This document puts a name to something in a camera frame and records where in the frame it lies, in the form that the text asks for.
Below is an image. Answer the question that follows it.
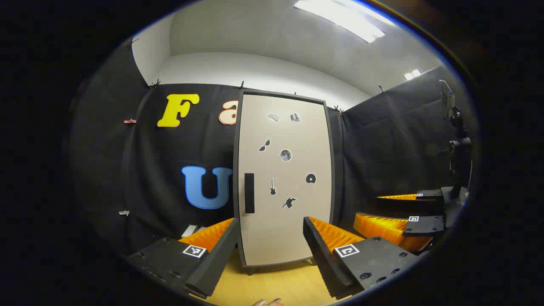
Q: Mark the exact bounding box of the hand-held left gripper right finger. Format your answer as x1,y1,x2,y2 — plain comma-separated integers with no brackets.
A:
303,216,419,300

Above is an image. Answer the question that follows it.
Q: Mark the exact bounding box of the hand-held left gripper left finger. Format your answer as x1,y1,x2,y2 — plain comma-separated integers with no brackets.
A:
127,218,241,299

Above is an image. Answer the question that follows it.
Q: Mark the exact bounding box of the black cabinet door handle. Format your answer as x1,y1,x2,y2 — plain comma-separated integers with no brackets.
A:
244,173,255,214

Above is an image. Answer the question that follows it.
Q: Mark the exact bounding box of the dark grey cabinet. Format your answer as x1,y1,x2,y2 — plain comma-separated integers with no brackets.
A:
233,89,339,276

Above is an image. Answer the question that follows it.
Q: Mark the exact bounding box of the black backdrop cloth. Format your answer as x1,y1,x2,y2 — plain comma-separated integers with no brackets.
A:
70,38,472,255

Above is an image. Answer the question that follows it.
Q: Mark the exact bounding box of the large ceiling light panel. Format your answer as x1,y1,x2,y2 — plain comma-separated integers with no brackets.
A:
293,0,398,44

